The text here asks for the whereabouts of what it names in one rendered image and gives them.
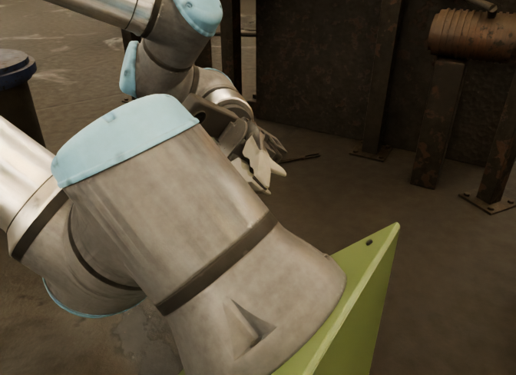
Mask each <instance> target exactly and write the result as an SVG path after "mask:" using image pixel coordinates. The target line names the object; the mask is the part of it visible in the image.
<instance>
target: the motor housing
mask: <svg viewBox="0 0 516 375"><path fill-rule="evenodd" d="M428 50H431V55H436V57H438V58H437V60H436V61H435V67H434V70H433V74H432V81H431V84H430V89H429V93H428V99H427V103H426V107H425V113H424V118H423V121H422V128H421V132H420V135H419V140H418V146H417V150H416V154H415V160H414V164H413V169H412V175H411V179H410V182H409V183H410V184H414V185H417V186H420V187H424V188H429V189H432V190H435V187H436V185H437V183H438V179H439V178H440V174H441V171H442V166H443V163H444V159H445V154H446V151H447V147H448V142H449V138H450V135H451V132H452V126H453V123H454V120H455V114H456V111H457V107H458V102H459V98H460V95H461V90H462V87H463V84H464V80H465V75H466V71H467V68H468V63H469V60H470V59H473V61H476V60H479V61H486V62H489V61H492V63H495V62H499V64H501V63H508V62H509V59H515V56H516V12H514V13H513V14H509V12H506V14H505V13H502V12H499V13H497V14H496V16H495V17H494V18H488V11H486V12H482V10H479V12H477V11H476V10H473V11H472V12H471V11H469V9H466V11H463V9H460V10H457V9H456V8H454V9H453V10H451V9H450V8H447V9H442V10H441V11H440V12H439V14H435V17H434V18H433V21H432V26H431V29H430V32H429V37H428Z"/></svg>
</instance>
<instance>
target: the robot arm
mask: <svg viewBox="0 0 516 375"><path fill-rule="evenodd" d="M44 1H46V2H50V3H52V4H54V5H58V6H61V7H62V8H66V9H69V10H72V11H73V12H77V13H80V14H82V15H86V16H88V17H90V18H94V19H97V20H99V21H101V22H105V23H108V24H109V25H113V26H116V27H118V28H122V29H124V30H127V31H129V32H133V33H134V34H135V35H136V36H139V37H142V40H141V43H139V42H138V41H130V43H129V45H128V47H127V50H126V53H125V56H124V61H123V65H122V69H121V76H120V83H119V85H120V89H121V91H122V92H123V93H125V94H127V95H130V96H133V97H135V98H136V100H133V101H130V102H128V103H127V104H125V105H122V106H120V107H118V108H115V109H114V110H113V111H110V112H108V113H107V114H105V115H103V116H102V117H100V118H99V119H97V120H96V121H93V122H92V123H90V124H89V125H88V126H87V127H85V128H83V129H82V130H81V131H79V132H78V133H77V134H76V135H75V136H74V137H72V138H71V139H70V140H69V141H68V142H67V143H66V144H64V145H63V146H62V148H61V149H60V150H59V151H58V153H57V155H56V156H55V155H54V154H52V153H51V152H50V151H49V150H47V149H46V148H44V147H43V146H41V145H40V144H39V143H38V142H36V141H35V140H33V139H32V138H30V137H29V136H28V135H27V134H25V133H24V132H23V131H21V130H20V129H18V128H17V127H15V126H14V125H13V124H12V123H10V122H9V121H7V120H6V119H4V118H3V117H2V116H1V115H0V228H1V229H2V230H4V231H5V233H6V234H7V237H8V251H9V255H10V256H11V257H13V258H14V259H16V260H17V261H18V262H20V263H21V264H23V265H25V266H26V267H27V268H29V269H31V270H33V271H34V272H35V273H36V274H38V275H40V276H41V277H42V280H43V282H44V285H45V288H46V290H47V292H48V293H49V295H50V297H51V298H52V299H53V301H54V302H55V303H56V304H57V305H58V306H60V307H61V308H62V309H65V310H66V311H68V312H69V313H71V314H74V315H77V316H80V317H87V318H102V317H109V316H112V315H115V314H120V313H123V312H125V311H127V310H130V309H131V308H133V307H135V306H137V305H138V304H139V303H140V302H142V301H143V300H144V299H145V298H146V297H148V298H149V299H150V300H151V302H152V303H153V304H154V306H155V307H156V308H157V309H158V310H159V311H160V313H161V314H162V315H163V316H164V318H165V319H166V321H167V322H168V323H169V325H170V328H171V330H172V333H173V336H174V340H175V343H176V345H177V350H178V353H179V355H180V359H181V362H182V364H183V368H184V372H185V374H186V375H271V374H272V373H274V372H275V371H276V370H278V369H279V368H280V367H281V366H282V365H283V364H284V363H285V362H286V361H288V360H289V359H290V358H291V357H292V356H293V355H294V354H295V353H297V352H298V351H299V350H300V349H301V348H302V347H303V346H304V345H305V344H306V343H307V342H308V341H309V339H310V338H311V337H312V336H313V335H314V334H315V333H316V332H317V330H318V329H319V328H320V327H321V326H322V325H323V324H324V323H325V321H326V320H327V319H328V317H329V316H330V314H331V313H332V312H333V311H334V309H335V308H336V305H337V304H338V302H339V301H340V299H341V297H342V295H343V293H344V290H345V288H346V282H347V277H346V274H345V273H344V271H343V270H342V269H341V267H340V266H339V265H338V264H337V263H336V262H335V261H334V259H333V258H331V257H330V256H329V255H328V254H324V253H322V252H321V251H319V250H318V249H316V248H315V247H314V246H312V245H311V244H309V243H307V242H306V241H304V240H303V239H301V238H300V237H297V236H296V235H295V234H293V233H291V232H290V231H288V230H287V229H285V228H284V227H283V226H282V225H281V224H280V222H279V221H278V220H277V219H276V218H275V217H274V216H273V214H272V213H271V212H270V210H269V209H268V207H267V206H266V205H265V204H264V203H263V202H262V201H261V199H260V198H259V197H258V195H257V194H256V193H264V194H268V195H271V192H270V191H269V190H268V188H269V186H270V174H271V173H274V174H278V175H281V176H284V177H285V176H286V172H285V170H284V169H283V168H281V167H280V166H279V165H278V163H279V162H280V160H281V159H282V158H283V156H282V155H281V154H280V152H279V151H278V150H277V148H278V149H280V150H281V151H283V152H284V153H286V154H287V153H288V152H287V151H286V149H285V148H284V147H283V146H282V145H281V143H280V142H279V140H278V139H277V138H276V137H274V136H273V135H271V134H270V133H269V132H267V131H265V130H263V129H262V128H261V127H259V126H257V125H256V122H255V121H254V116H253V111H252V108H251V107H250V106H249V105H248V103H247V102H246V100H245V99H244V98H243V96H242V95H241V94H240V93H239V92H238V90H236V88H235V87H234V86H233V83H232V81H231V80H230V79H229V78H228V77H227V76H226V75H225V74H224V73H223V72H221V71H218V70H216V69H214V68H200V67H198V66H196V65H194V62H195V61H196V60H197V58H198V56H199V55H200V53H201V52H202V51H203V49H204V47H205V46H206V44H207V43H208V41H209V40H210V38H211V37H213V36H214V35H215V33H216V30H217V27H218V25H219V24H220V22H221V20H222V17H223V9H222V5H221V3H220V0H44ZM268 139H270V140H271V141H268ZM275 141H276V142H277V143H278V144H277V143H276V142H275ZM217 144H218V145H217ZM275 146H276V147H275Z"/></svg>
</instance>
